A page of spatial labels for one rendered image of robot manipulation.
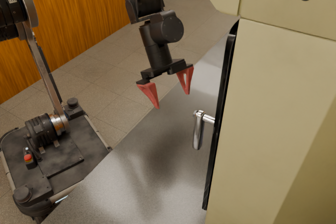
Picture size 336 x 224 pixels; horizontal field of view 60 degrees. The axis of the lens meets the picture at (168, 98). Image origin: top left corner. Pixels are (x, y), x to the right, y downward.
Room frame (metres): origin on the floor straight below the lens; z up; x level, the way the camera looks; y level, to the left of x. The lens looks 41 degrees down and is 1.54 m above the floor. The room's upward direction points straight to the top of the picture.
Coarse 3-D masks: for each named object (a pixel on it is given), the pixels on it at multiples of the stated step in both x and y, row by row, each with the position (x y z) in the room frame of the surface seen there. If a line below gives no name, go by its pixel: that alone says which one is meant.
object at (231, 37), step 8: (232, 32) 0.30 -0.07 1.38; (232, 40) 0.29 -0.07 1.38; (224, 56) 0.29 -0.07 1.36; (224, 64) 0.29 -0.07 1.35; (224, 72) 0.29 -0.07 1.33; (224, 80) 0.29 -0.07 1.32; (224, 88) 0.29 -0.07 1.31; (216, 112) 0.29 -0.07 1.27; (216, 120) 0.29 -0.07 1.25; (216, 128) 0.29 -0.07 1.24; (216, 136) 0.29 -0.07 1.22; (208, 160) 0.29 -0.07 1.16; (208, 168) 0.29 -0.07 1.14; (208, 176) 0.29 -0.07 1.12; (208, 184) 0.29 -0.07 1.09
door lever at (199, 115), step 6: (198, 114) 0.35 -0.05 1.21; (204, 114) 0.35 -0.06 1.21; (198, 120) 0.35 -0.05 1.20; (204, 120) 0.34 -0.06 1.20; (210, 120) 0.34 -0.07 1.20; (198, 126) 0.34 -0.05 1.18; (198, 132) 0.34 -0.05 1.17; (198, 138) 0.34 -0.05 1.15; (192, 144) 0.35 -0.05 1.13; (198, 144) 0.34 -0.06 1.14
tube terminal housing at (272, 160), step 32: (256, 0) 0.27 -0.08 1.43; (288, 0) 0.26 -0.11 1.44; (320, 0) 0.24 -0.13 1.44; (256, 32) 0.27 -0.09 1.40; (288, 32) 0.25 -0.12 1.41; (320, 32) 0.24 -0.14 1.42; (256, 64) 0.26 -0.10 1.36; (288, 64) 0.25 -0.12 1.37; (320, 64) 0.23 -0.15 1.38; (256, 96) 0.26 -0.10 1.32; (288, 96) 0.24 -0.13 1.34; (320, 96) 0.23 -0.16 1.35; (224, 128) 0.28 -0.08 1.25; (256, 128) 0.25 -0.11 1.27; (288, 128) 0.24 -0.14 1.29; (320, 128) 0.22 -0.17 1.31; (224, 160) 0.27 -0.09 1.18; (256, 160) 0.25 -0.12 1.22; (288, 160) 0.23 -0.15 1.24; (320, 160) 0.23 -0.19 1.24; (224, 192) 0.27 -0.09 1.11; (256, 192) 0.24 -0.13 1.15; (288, 192) 0.22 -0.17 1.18; (320, 192) 0.24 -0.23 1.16
